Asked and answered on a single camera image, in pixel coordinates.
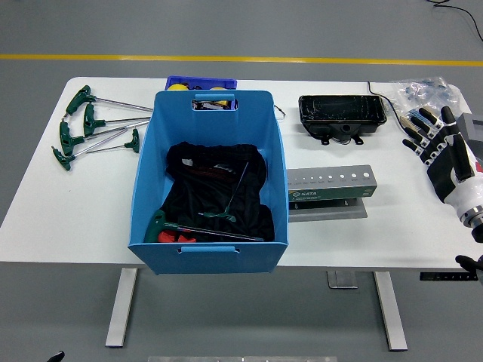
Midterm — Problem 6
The black table control panel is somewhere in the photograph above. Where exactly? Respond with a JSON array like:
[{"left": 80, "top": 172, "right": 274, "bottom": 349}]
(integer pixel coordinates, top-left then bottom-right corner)
[{"left": 419, "top": 271, "right": 479, "bottom": 282}]

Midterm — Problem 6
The taped resistor strip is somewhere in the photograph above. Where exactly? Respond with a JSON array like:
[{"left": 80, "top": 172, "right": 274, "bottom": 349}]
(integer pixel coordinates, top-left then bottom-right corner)
[{"left": 398, "top": 106, "right": 427, "bottom": 137}]

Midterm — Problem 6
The black floor cable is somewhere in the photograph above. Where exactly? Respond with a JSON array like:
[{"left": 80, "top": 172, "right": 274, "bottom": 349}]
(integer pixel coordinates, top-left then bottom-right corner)
[{"left": 426, "top": 0, "right": 483, "bottom": 41}]

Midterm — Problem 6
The large blue plastic box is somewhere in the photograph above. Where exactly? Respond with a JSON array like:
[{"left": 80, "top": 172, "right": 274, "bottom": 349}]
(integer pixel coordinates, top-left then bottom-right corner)
[{"left": 128, "top": 89, "right": 291, "bottom": 275}]

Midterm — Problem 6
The black cloth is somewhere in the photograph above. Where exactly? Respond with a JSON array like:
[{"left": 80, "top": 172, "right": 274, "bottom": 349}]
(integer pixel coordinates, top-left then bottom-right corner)
[{"left": 160, "top": 141, "right": 275, "bottom": 242}]

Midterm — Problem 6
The grey green hex key stand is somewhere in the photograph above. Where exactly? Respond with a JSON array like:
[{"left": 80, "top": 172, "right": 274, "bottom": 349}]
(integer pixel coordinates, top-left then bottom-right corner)
[{"left": 287, "top": 164, "right": 378, "bottom": 223}]

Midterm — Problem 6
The grey box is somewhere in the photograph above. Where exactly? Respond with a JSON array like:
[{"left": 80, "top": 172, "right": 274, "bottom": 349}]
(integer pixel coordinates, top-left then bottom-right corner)
[{"left": 456, "top": 112, "right": 483, "bottom": 141}]

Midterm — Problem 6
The clear plastic bag of components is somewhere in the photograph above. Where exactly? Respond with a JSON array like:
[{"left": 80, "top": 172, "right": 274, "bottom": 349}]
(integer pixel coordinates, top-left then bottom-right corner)
[{"left": 388, "top": 76, "right": 463, "bottom": 133}]

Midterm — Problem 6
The thin green T-handle hex key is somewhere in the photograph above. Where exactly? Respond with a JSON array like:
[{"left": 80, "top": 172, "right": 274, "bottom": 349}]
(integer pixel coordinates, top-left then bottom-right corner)
[{"left": 198, "top": 161, "right": 250, "bottom": 223}]

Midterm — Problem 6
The red cloth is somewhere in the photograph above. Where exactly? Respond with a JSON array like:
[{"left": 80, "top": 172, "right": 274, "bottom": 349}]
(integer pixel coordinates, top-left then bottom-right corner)
[{"left": 157, "top": 230, "right": 197, "bottom": 244}]

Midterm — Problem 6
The large green T-handle hex key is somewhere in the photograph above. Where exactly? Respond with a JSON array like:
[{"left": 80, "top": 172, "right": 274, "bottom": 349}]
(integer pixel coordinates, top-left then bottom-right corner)
[{"left": 143, "top": 210, "right": 266, "bottom": 244}]

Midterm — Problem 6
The dark blue plastic bin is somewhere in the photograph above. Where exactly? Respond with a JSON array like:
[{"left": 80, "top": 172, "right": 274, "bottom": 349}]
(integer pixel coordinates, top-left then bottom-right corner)
[{"left": 165, "top": 75, "right": 238, "bottom": 92}]

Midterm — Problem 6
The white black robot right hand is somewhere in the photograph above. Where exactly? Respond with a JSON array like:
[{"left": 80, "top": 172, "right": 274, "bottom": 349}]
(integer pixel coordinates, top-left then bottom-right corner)
[{"left": 401, "top": 106, "right": 483, "bottom": 216}]

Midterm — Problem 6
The black plastic case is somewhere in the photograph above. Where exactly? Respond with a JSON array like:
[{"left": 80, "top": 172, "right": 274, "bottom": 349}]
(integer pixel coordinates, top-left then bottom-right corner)
[{"left": 297, "top": 94, "right": 388, "bottom": 146}]

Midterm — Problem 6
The short green T-handle hex key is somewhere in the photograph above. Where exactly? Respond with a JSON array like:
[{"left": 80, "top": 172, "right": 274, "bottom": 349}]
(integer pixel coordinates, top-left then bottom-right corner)
[{"left": 85, "top": 127, "right": 140, "bottom": 154}]

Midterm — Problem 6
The white table leg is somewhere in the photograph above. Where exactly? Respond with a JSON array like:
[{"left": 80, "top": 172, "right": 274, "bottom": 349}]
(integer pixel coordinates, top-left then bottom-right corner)
[
  {"left": 373, "top": 270, "right": 408, "bottom": 351},
  {"left": 104, "top": 267, "right": 139, "bottom": 348}
]

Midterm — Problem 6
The grey metal floor plate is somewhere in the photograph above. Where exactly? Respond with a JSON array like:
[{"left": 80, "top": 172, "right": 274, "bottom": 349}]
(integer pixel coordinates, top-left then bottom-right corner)
[{"left": 327, "top": 270, "right": 358, "bottom": 290}]

